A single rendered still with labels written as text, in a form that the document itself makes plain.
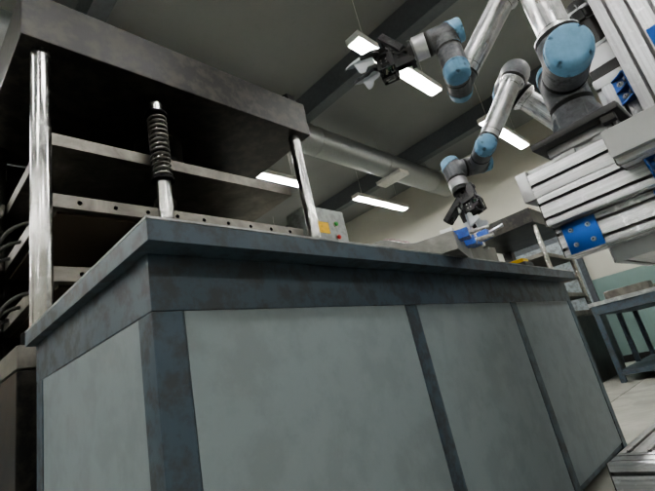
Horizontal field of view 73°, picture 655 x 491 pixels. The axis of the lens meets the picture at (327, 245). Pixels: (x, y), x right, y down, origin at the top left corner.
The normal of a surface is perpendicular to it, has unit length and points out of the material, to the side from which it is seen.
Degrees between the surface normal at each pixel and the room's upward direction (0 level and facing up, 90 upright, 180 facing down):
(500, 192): 90
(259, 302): 90
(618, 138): 90
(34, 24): 90
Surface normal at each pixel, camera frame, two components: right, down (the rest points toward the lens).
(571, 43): -0.36, -0.08
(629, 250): -0.74, -0.06
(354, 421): 0.69, -0.36
